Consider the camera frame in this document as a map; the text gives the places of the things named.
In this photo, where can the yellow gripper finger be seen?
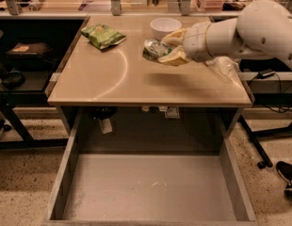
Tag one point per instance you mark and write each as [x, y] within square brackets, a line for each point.
[175, 58]
[175, 38]

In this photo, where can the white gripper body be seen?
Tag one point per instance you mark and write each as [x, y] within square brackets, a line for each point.
[195, 42]

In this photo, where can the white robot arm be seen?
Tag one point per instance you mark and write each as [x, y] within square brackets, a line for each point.
[262, 30]

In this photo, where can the grey open drawer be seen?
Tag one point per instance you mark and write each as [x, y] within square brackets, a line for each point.
[150, 171]

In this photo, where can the white bowl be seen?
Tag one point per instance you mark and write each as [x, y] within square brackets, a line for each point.
[161, 27]

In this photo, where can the clear plastic water bottle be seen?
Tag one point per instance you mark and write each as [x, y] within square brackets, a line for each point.
[225, 68]

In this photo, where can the green chip bag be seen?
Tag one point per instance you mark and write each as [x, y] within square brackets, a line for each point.
[102, 36]

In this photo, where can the black power adapter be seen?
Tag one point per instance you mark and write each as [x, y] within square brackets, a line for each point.
[265, 74]

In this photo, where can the white paper tag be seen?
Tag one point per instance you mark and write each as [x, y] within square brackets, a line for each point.
[106, 126]

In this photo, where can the black shoe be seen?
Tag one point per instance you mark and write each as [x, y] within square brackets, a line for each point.
[285, 171]

